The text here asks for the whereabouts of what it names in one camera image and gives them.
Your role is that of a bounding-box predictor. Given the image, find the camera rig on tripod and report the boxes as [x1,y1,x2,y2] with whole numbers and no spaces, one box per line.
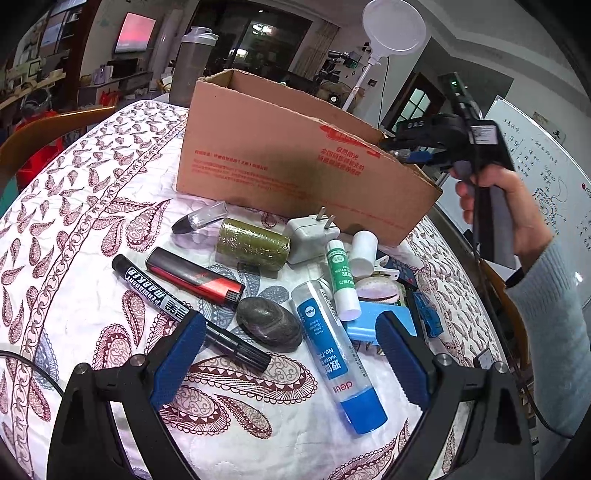
[318,48,365,102]

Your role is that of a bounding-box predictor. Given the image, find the small white tube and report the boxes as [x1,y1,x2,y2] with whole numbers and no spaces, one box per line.
[349,230,377,278]

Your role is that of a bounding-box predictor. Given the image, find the white standing air conditioner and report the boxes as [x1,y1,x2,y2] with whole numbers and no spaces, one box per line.
[154,18,178,77]

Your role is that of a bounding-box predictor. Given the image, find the pink tape roll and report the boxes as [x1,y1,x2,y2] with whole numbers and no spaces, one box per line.
[355,276,407,306]

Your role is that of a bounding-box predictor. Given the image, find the dark smooth stone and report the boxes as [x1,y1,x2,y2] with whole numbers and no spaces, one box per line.
[236,296,304,354]

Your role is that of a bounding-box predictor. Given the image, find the red and black lighter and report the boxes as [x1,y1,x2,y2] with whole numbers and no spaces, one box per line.
[145,246,245,308]

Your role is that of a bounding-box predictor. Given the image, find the black permanent marker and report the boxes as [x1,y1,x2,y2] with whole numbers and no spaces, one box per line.
[112,254,273,374]

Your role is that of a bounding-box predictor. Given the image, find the wooden chair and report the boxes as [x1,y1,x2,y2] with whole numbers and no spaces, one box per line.
[0,105,116,185]

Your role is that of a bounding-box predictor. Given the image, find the grey shaker bottle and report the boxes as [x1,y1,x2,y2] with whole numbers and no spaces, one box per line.
[170,27,219,109]

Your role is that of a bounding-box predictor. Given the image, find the person's right hand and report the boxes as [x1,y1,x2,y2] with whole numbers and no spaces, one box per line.
[450,164,555,259]

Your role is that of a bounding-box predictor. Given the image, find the blue printed packet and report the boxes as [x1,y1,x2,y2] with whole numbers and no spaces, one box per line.
[412,290,445,339]

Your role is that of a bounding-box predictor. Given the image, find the green and white glue stick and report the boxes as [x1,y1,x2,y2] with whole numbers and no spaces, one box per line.
[325,240,362,321]

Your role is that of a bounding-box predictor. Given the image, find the dark blue small item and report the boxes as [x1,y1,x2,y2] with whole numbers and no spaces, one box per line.
[396,262,420,291]

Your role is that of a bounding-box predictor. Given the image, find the white charger plug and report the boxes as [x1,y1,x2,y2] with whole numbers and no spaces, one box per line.
[284,206,341,265]

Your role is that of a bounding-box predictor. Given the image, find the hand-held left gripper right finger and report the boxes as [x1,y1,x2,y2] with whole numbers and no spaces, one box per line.
[375,310,539,480]

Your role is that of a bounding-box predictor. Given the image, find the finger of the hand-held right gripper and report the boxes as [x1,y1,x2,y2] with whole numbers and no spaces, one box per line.
[379,113,467,153]
[405,148,457,174]

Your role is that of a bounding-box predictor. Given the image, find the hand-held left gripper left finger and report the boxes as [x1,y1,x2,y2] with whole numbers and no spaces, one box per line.
[46,310,207,480]

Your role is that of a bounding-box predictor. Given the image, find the brown wooden door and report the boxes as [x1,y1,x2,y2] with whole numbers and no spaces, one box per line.
[381,71,439,137]

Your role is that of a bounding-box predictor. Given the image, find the brown cardboard box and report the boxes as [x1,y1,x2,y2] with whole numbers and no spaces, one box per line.
[175,68,444,247]

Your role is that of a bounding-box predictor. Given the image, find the red plastic crate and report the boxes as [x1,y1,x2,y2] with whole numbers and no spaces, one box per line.
[18,111,61,185]

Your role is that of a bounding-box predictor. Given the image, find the green roll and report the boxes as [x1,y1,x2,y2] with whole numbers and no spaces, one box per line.
[215,217,291,273]

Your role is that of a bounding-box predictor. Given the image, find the light blue box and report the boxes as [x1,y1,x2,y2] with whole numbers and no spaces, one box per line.
[344,302,414,344]

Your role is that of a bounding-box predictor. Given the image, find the blue liquid glue bottle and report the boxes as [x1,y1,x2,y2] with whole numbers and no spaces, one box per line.
[291,281,389,437]

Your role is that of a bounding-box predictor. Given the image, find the whiteboard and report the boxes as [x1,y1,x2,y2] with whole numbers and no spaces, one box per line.
[480,95,591,310]

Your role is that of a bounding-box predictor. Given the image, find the white plastic clip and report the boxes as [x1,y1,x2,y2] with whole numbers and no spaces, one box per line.
[372,251,402,283]

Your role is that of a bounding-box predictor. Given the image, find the paisley printed quilted blanket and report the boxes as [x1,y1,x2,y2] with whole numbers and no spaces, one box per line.
[0,99,509,480]

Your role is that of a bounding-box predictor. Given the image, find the white round ring lamp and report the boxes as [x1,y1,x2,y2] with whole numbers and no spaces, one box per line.
[342,0,428,114]

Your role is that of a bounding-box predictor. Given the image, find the wall television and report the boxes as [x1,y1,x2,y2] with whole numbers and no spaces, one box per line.
[113,11,156,54]

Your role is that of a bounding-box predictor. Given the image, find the clear black cap bottle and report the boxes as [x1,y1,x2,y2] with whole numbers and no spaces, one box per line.
[172,202,228,234]

